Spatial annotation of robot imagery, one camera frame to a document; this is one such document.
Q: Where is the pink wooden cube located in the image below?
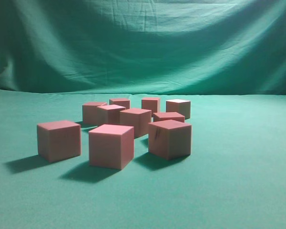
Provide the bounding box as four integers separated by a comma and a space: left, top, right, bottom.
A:
141, 97, 160, 116
166, 99, 191, 119
120, 108, 152, 138
109, 98, 131, 109
82, 102, 107, 125

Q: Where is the pink cube second row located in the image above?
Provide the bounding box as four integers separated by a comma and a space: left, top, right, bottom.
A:
153, 112, 185, 123

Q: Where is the pink cube third row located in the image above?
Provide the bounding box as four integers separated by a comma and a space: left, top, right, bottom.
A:
97, 104, 126, 125

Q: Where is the pink cube with dark mark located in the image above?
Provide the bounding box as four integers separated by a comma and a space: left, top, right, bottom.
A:
148, 120, 192, 160

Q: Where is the pink cube column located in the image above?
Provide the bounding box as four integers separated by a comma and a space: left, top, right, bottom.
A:
37, 120, 82, 163

